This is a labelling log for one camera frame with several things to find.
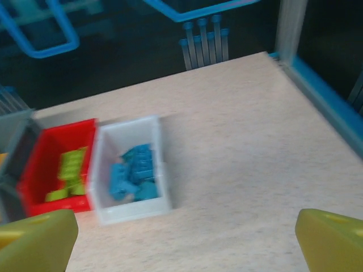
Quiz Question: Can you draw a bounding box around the green lego brick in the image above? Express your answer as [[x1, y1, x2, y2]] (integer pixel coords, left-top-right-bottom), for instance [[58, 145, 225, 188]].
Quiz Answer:
[[45, 180, 87, 202], [58, 147, 87, 182]]

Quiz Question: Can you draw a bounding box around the aluminium frame post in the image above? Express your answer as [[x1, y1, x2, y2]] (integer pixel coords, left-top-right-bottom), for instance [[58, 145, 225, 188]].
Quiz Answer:
[[273, 0, 309, 66]]

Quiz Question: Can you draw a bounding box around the white plastic bin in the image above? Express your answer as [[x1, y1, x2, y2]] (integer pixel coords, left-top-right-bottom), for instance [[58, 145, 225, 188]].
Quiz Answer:
[[92, 114, 174, 226]]

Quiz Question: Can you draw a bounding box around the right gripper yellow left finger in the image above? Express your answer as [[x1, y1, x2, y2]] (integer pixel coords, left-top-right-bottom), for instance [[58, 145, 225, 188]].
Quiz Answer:
[[0, 209, 79, 272]]

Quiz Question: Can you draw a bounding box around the blue lego brick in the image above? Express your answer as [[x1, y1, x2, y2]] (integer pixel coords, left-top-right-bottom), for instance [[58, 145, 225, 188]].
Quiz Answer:
[[109, 163, 137, 202], [133, 182, 158, 202], [120, 144, 157, 182]]

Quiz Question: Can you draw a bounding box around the red plastic bin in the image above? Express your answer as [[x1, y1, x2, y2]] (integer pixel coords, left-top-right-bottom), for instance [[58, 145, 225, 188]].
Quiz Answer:
[[15, 118, 99, 216]]

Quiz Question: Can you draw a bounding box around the blue-edged aluminium side rail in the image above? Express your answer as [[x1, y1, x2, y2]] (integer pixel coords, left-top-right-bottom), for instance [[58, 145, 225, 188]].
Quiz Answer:
[[266, 50, 363, 159]]

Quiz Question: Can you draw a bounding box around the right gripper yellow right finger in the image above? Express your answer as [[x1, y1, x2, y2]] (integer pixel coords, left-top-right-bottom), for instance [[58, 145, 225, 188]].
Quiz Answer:
[[294, 208, 363, 272]]

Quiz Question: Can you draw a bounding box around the grey plastic bin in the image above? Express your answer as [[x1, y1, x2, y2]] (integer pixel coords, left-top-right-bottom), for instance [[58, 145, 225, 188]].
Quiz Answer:
[[0, 109, 43, 224]]

